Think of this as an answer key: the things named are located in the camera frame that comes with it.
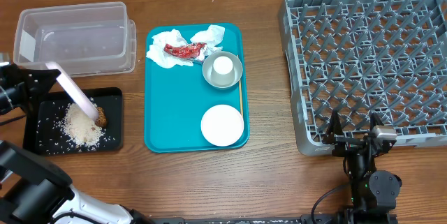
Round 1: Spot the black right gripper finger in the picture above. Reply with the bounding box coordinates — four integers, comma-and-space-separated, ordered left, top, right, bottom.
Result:
322, 110, 344, 144
369, 112, 383, 128

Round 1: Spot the large pink plate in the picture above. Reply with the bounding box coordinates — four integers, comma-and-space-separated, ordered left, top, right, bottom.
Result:
45, 61, 99, 121

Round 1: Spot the white napkin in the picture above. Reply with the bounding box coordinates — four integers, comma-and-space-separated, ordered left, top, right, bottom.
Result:
190, 24, 226, 57
145, 29, 193, 69

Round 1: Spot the red foil wrapper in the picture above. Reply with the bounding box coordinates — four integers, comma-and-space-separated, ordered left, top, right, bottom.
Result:
163, 43, 206, 60

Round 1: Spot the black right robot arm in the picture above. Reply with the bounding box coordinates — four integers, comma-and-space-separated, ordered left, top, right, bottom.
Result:
311, 110, 402, 224

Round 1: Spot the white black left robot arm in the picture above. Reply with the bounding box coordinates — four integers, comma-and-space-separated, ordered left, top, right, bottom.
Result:
1, 64, 152, 224

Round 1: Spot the grey dishwasher rack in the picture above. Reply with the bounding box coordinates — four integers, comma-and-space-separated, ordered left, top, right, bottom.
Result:
279, 0, 446, 156

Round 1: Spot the black plastic tray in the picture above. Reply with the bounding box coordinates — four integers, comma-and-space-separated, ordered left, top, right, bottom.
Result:
22, 87, 123, 156

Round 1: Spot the rice food scraps pile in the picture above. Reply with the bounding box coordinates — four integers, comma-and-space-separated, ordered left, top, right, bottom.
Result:
36, 97, 116, 155

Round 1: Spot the clear plastic bin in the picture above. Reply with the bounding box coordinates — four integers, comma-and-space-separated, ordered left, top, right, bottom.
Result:
13, 1, 137, 77

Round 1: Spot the wooden chopstick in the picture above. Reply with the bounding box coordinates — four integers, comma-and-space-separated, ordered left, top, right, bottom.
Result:
237, 54, 244, 117

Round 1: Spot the white paper cup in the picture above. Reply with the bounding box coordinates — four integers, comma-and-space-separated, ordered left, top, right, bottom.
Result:
210, 56, 234, 87

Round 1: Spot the grey bowl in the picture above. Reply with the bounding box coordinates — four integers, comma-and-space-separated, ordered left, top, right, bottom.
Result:
202, 51, 244, 89

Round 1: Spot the teal serving tray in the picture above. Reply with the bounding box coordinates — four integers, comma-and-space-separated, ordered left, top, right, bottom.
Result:
143, 22, 251, 154

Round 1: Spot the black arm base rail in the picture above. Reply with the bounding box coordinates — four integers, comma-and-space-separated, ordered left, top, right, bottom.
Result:
146, 214, 399, 224

